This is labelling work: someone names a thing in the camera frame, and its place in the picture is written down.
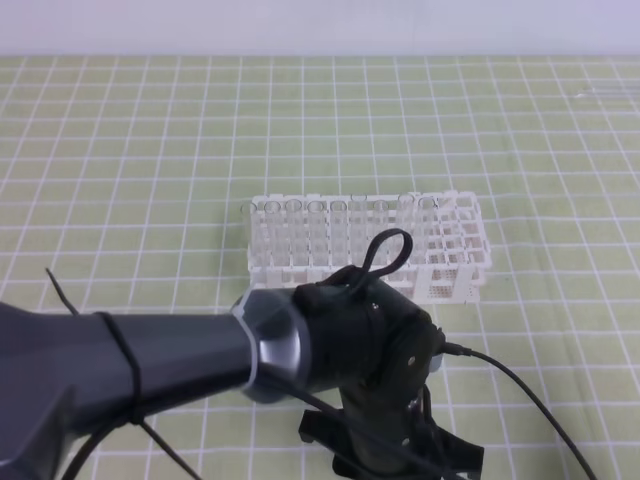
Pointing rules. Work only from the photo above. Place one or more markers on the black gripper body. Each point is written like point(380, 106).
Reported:
point(376, 346)

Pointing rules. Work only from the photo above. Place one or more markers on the white plastic test tube rack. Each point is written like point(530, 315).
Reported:
point(296, 239)

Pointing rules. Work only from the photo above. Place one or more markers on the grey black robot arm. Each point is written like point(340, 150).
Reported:
point(66, 376)

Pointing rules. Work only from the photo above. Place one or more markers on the clear test tube in rack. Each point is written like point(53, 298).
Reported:
point(380, 217)
point(405, 213)
point(424, 214)
point(358, 224)

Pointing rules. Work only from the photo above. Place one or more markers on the green checkered tablecloth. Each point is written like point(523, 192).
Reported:
point(124, 178)

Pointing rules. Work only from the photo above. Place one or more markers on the clear test tube far corner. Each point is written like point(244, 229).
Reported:
point(624, 92)

